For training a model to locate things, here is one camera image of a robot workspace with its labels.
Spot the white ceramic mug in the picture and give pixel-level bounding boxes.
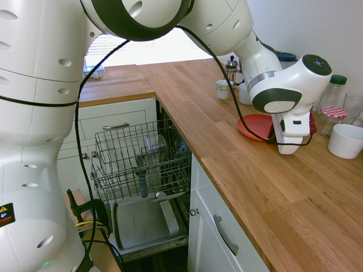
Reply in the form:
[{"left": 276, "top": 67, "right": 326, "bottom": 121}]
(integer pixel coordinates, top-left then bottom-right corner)
[{"left": 238, "top": 82, "right": 253, "bottom": 105}]

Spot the clear plastic container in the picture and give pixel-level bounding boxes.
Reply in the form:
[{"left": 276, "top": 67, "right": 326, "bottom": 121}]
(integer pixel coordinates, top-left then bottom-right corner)
[{"left": 145, "top": 135, "right": 167, "bottom": 155}]

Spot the coral red plastic plate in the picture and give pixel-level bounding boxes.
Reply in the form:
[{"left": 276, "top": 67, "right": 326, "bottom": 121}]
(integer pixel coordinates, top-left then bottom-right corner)
[{"left": 237, "top": 114, "right": 275, "bottom": 142}]

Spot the glass french press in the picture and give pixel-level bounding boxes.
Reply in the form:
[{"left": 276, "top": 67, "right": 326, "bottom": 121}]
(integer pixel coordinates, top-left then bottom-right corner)
[{"left": 225, "top": 55, "right": 245, "bottom": 86}]

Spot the glass jar red checkered lid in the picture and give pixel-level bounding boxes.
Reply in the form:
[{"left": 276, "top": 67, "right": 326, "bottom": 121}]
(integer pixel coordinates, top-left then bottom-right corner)
[{"left": 316, "top": 105, "right": 348, "bottom": 138}]

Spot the clear container blue lid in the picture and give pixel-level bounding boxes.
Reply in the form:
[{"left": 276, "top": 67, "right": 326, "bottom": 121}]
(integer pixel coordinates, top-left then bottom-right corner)
[{"left": 83, "top": 65, "right": 104, "bottom": 80}]

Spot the clear drinking glass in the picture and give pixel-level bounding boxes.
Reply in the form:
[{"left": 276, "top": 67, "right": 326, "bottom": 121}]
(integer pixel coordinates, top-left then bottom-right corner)
[{"left": 341, "top": 92, "right": 363, "bottom": 127}]

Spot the wooden mounting board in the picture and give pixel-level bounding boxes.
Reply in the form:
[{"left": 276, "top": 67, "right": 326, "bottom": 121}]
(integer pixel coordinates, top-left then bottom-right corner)
[{"left": 64, "top": 188, "right": 121, "bottom": 272}]

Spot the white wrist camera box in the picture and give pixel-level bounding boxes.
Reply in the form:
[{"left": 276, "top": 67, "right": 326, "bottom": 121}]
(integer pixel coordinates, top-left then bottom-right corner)
[{"left": 279, "top": 112, "right": 310, "bottom": 137}]

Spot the clear pitcher dark blue lid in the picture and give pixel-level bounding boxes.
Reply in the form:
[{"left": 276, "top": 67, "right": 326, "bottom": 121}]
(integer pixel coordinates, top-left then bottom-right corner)
[{"left": 275, "top": 50, "right": 298, "bottom": 70}]

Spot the steel dishwasher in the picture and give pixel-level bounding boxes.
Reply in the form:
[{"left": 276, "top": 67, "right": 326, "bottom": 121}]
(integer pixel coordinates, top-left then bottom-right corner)
[{"left": 109, "top": 99, "right": 193, "bottom": 263}]

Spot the curved metal door handle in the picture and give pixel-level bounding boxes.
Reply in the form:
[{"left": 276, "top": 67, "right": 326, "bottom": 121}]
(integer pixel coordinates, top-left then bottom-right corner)
[{"left": 213, "top": 214, "right": 240, "bottom": 256}]

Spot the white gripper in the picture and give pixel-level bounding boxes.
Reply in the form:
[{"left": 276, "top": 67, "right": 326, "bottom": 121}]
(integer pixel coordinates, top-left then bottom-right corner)
[{"left": 266, "top": 112, "right": 303, "bottom": 155}]

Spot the grey wire dishwasher rack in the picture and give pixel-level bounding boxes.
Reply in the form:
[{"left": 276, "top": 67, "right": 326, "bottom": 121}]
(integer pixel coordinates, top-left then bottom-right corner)
[{"left": 90, "top": 118, "right": 192, "bottom": 203}]

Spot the curved metal drawer handle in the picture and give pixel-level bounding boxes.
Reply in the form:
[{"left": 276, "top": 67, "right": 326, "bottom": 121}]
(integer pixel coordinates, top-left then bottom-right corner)
[{"left": 102, "top": 122, "right": 130, "bottom": 131}]

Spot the white round bowl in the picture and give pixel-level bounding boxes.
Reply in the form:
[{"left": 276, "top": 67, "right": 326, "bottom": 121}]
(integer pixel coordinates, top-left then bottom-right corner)
[{"left": 327, "top": 124, "right": 363, "bottom": 159}]

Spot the blue handled utensil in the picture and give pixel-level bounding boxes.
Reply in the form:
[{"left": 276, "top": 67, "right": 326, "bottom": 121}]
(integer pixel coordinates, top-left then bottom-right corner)
[{"left": 136, "top": 154, "right": 148, "bottom": 199}]

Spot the clear jar green lid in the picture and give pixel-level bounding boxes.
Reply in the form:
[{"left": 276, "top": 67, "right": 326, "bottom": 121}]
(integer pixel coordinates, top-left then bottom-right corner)
[{"left": 322, "top": 74, "right": 348, "bottom": 114}]

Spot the white door cabinet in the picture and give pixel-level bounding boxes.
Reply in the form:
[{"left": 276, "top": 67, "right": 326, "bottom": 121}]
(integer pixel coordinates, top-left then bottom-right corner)
[{"left": 187, "top": 154, "right": 270, "bottom": 272}]

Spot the white drawer cabinet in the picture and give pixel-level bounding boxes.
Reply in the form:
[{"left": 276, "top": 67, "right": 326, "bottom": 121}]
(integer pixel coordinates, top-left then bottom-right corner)
[{"left": 56, "top": 97, "right": 158, "bottom": 205}]

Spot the small white printed cup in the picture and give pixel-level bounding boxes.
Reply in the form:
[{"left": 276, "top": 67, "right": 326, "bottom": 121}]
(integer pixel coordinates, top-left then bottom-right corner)
[{"left": 216, "top": 79, "right": 235, "bottom": 100}]

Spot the black clamp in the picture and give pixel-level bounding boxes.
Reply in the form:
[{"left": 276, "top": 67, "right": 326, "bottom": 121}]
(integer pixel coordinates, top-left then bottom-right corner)
[{"left": 66, "top": 188, "right": 110, "bottom": 236}]

